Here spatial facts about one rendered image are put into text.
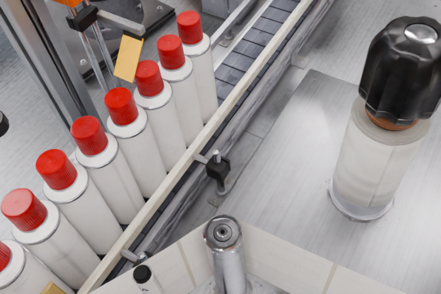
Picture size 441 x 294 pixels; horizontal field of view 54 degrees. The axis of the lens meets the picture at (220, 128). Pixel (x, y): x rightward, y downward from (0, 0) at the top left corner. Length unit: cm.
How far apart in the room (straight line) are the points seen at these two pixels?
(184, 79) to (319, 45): 42
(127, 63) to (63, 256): 24
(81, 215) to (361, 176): 34
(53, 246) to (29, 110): 45
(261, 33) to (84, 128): 48
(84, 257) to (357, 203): 36
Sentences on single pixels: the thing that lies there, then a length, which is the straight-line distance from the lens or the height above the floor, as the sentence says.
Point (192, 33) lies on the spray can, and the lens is 59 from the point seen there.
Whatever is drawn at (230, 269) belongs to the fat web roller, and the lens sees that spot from 46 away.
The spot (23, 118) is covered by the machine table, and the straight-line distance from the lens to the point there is 91.
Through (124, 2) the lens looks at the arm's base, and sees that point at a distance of 95.
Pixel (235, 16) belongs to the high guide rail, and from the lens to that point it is 79.
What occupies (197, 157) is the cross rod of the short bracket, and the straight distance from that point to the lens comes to 65.
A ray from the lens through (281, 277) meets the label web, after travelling 52.
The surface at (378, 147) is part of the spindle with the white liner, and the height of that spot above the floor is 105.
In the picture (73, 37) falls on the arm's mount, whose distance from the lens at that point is 100.
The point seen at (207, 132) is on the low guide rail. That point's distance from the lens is 67.
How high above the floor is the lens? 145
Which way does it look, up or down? 53 degrees down
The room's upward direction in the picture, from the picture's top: 7 degrees counter-clockwise
